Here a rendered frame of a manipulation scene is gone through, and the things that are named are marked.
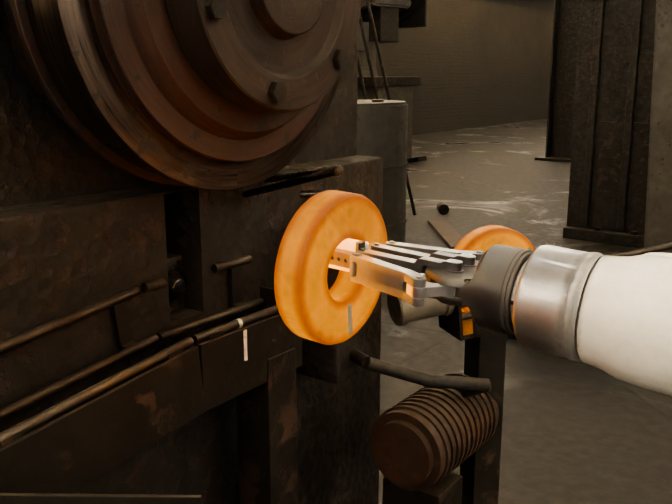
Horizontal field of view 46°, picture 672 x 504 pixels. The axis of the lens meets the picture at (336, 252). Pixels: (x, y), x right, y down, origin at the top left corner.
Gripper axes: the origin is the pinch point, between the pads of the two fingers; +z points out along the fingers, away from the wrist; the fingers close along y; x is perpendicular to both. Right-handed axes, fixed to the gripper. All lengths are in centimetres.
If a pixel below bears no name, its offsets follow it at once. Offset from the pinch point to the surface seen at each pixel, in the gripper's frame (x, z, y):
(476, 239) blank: -8.1, 6.6, 46.5
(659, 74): 14, 43, 285
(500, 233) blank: -7, 4, 50
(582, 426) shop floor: -86, 18, 153
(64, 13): 21.9, 20.8, -15.4
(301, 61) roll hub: 18.1, 13.1, 10.3
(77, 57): 18.0, 20.6, -14.3
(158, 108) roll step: 13.0, 18.6, -6.2
